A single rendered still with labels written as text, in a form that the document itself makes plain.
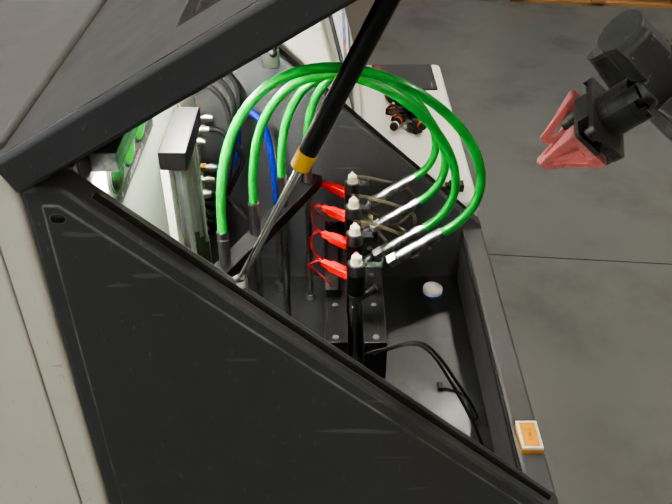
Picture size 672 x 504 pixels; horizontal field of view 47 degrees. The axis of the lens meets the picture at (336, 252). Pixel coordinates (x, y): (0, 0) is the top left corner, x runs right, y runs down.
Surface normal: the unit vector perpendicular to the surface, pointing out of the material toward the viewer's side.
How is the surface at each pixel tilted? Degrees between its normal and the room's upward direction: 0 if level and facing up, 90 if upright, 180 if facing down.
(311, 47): 90
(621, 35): 48
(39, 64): 0
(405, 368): 0
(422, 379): 0
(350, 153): 90
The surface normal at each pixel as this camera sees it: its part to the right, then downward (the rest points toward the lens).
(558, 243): 0.00, -0.81
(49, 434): 0.01, 0.59
